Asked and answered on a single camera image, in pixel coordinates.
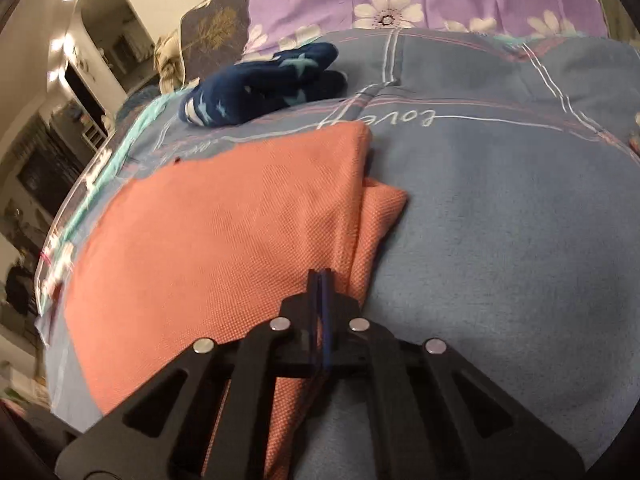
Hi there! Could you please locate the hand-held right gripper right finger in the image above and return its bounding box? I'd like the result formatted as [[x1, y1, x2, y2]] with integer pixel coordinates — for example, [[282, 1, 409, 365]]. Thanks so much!
[[321, 270, 586, 480]]

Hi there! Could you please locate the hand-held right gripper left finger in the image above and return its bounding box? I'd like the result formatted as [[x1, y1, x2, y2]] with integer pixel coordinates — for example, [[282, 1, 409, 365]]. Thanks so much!
[[55, 270, 323, 480]]

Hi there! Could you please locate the pink bear print sweater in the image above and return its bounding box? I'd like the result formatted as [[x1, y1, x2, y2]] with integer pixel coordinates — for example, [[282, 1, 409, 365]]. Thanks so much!
[[64, 122, 408, 480]]

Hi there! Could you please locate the blue plaid bed sheet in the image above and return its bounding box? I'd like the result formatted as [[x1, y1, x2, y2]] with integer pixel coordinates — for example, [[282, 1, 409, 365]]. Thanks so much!
[[37, 27, 640, 480]]

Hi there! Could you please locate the teal patterned sheet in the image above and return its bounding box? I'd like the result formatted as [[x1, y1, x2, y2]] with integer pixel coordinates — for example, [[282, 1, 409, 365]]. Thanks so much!
[[37, 94, 172, 311]]

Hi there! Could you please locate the navy star print garment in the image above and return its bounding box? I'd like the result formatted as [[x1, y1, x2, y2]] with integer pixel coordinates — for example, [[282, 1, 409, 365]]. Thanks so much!
[[178, 42, 348, 127]]

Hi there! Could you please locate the grey-blue fuzzy blanket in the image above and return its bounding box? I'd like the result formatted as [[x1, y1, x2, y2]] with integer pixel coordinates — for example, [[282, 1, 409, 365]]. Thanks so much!
[[116, 82, 165, 123]]

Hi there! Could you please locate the beige knit garment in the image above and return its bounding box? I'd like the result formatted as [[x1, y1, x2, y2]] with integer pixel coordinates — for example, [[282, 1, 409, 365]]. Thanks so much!
[[152, 30, 190, 96]]

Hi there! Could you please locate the dark tree print pillow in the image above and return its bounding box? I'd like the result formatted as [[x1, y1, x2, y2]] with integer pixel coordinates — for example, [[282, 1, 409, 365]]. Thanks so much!
[[180, 0, 252, 87]]

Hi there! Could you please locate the arched wall mirror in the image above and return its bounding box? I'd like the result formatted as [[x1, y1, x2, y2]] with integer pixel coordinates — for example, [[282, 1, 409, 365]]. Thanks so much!
[[47, 0, 158, 136]]

